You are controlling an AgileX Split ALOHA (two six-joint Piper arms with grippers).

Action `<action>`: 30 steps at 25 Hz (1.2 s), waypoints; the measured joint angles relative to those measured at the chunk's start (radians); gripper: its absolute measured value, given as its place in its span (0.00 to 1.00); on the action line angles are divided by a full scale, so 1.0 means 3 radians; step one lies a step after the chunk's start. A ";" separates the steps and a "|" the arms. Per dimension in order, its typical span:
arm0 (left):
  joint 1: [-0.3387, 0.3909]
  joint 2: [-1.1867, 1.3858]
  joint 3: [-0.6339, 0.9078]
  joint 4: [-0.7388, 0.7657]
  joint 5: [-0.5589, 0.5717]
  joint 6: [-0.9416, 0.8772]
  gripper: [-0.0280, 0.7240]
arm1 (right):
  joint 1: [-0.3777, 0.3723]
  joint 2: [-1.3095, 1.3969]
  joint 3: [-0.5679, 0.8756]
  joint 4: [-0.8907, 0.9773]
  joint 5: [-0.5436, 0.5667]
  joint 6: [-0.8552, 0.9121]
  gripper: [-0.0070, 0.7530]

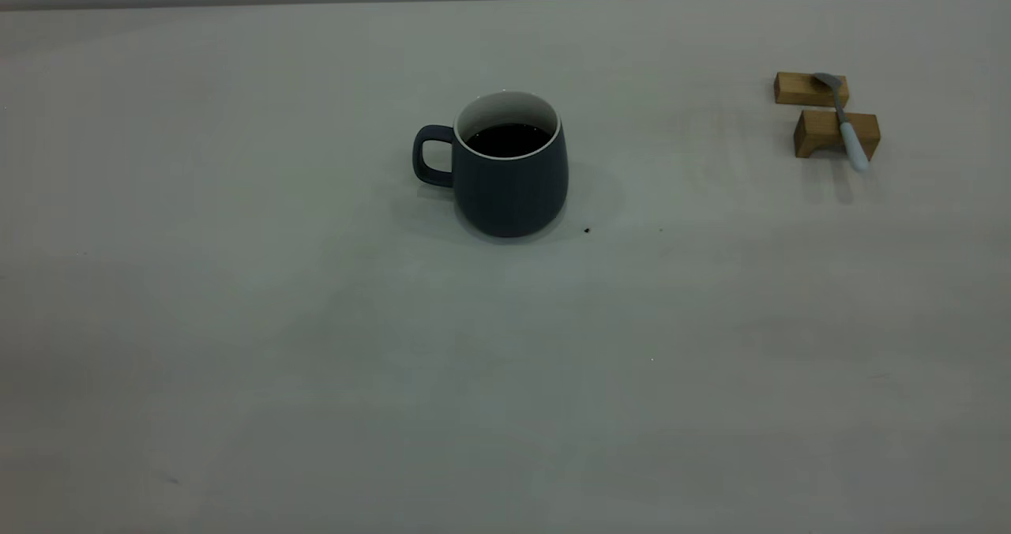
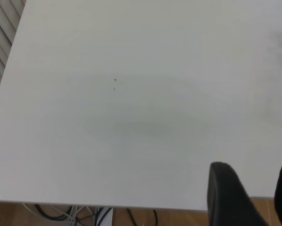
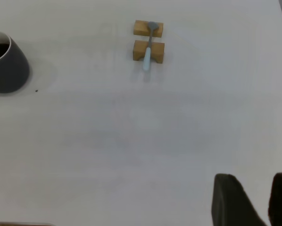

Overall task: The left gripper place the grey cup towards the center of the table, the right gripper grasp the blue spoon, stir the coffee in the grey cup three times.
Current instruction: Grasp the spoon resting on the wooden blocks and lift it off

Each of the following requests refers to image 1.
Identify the dark grey ceramic cup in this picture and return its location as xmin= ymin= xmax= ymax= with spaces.
xmin=412 ymin=90 xmax=569 ymax=239

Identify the metal spoon pale blue handle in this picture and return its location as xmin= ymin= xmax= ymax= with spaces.
xmin=812 ymin=72 xmax=870 ymax=173

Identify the flat rectangular wooden block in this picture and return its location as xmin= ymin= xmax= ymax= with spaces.
xmin=773 ymin=72 xmax=851 ymax=109

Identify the arched wooden block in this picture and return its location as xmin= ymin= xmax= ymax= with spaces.
xmin=793 ymin=109 xmax=881 ymax=163

